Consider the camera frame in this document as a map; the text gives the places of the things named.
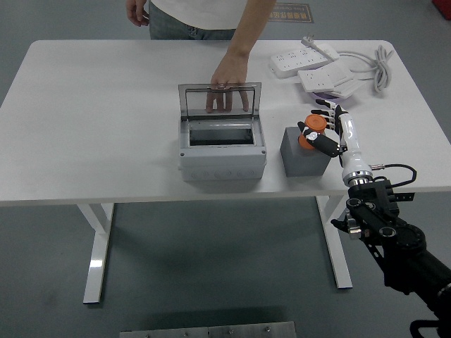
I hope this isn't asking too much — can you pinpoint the white socket block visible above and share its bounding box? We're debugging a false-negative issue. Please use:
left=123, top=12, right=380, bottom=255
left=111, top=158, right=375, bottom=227
left=319, top=75, right=363, bottom=100

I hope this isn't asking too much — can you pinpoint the person's right hand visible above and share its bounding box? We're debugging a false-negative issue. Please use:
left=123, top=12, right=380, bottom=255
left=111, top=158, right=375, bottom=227
left=125, top=0, right=151, bottom=27

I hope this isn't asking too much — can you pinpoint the red box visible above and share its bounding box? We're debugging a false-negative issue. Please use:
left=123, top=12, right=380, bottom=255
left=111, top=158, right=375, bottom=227
left=431, top=0, right=451, bottom=20

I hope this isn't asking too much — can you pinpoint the brown floor sign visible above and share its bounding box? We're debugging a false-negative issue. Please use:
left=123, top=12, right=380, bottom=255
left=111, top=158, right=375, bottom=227
left=267, top=1, right=314, bottom=25

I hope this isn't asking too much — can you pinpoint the grey metal plate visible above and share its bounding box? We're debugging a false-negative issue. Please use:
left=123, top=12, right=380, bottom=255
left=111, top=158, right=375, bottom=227
left=119, top=320, right=297, bottom=338

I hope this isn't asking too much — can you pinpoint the white power plug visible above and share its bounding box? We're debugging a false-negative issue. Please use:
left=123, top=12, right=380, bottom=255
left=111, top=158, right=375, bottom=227
left=300, top=32, right=340, bottom=60

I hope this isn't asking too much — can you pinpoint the person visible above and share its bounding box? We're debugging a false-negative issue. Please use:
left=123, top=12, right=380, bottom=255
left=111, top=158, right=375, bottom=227
left=147, top=0, right=247, bottom=41

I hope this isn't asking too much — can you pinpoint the purple round bowl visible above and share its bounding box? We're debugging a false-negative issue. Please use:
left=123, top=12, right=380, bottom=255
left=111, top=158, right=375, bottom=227
left=310, top=89, right=350, bottom=106

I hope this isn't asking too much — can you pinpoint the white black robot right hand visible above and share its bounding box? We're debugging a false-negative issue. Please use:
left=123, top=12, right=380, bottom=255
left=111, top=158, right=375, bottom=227
left=297, top=99, right=373, bottom=181

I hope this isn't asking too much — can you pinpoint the white table leg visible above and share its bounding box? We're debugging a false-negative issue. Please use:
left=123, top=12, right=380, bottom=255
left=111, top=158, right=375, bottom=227
left=76, top=203, right=116, bottom=304
left=315, top=195, right=353, bottom=290

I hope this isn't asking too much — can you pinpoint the person's left hand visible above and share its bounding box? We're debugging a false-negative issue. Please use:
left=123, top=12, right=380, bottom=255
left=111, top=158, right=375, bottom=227
left=205, top=52, right=251, bottom=114

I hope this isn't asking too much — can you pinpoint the long white power strip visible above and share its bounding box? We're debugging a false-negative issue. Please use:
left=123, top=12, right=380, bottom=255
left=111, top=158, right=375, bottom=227
left=269, top=48, right=335, bottom=79

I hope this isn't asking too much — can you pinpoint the white coiled power cable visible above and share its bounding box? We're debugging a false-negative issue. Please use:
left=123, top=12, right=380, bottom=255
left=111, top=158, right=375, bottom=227
left=336, top=44, right=395, bottom=96

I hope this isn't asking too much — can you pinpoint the short white power strip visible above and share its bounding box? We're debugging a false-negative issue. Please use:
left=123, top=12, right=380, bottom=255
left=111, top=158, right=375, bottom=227
left=297, top=65, right=354, bottom=93

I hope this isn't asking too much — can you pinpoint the orange cylindrical battery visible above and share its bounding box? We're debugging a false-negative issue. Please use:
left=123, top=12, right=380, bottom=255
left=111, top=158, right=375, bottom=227
left=298, top=114, right=328, bottom=151

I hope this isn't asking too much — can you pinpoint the grey plastic electrical box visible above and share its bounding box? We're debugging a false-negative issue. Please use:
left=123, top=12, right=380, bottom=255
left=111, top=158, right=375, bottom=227
left=178, top=118, right=268, bottom=183

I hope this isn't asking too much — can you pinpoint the grey block with round hole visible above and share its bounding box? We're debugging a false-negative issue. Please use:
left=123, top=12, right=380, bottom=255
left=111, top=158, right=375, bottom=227
left=280, top=125, right=334, bottom=178

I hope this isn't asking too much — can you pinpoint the transparent hinged box lid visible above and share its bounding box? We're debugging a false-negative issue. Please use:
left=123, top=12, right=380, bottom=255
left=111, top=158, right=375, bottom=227
left=178, top=82, right=263, bottom=123

